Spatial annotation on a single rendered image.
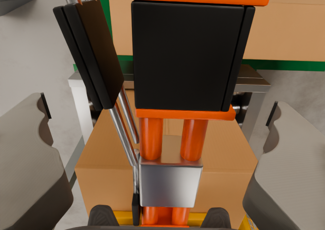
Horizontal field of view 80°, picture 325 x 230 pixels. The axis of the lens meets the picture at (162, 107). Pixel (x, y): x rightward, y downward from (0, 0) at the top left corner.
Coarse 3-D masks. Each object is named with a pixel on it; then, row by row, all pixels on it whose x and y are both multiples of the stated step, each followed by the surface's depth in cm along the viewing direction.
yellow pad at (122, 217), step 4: (116, 212) 47; (120, 212) 48; (124, 212) 48; (128, 212) 48; (116, 216) 47; (120, 216) 47; (124, 216) 47; (128, 216) 47; (132, 216) 47; (140, 216) 47; (120, 220) 47; (124, 220) 47; (128, 220) 47; (132, 220) 47; (140, 220) 47; (120, 224) 48; (124, 224) 48; (128, 224) 48; (132, 224) 48; (140, 224) 48
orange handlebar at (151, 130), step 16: (144, 128) 17; (160, 128) 17; (192, 128) 17; (144, 144) 18; (160, 144) 18; (192, 144) 18; (192, 160) 19; (144, 208) 23; (160, 208) 27; (176, 208) 24; (144, 224) 25; (160, 224) 29; (176, 224) 25
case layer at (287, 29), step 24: (120, 0) 60; (288, 0) 60; (312, 0) 60; (120, 24) 63; (264, 24) 63; (288, 24) 63; (312, 24) 63; (120, 48) 67; (264, 48) 67; (288, 48) 67; (312, 48) 67
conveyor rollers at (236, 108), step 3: (234, 93) 76; (237, 93) 76; (240, 93) 76; (243, 93) 76; (231, 102) 82; (234, 102) 82; (234, 105) 80; (237, 105) 80; (234, 108) 80; (237, 108) 80; (237, 111) 80
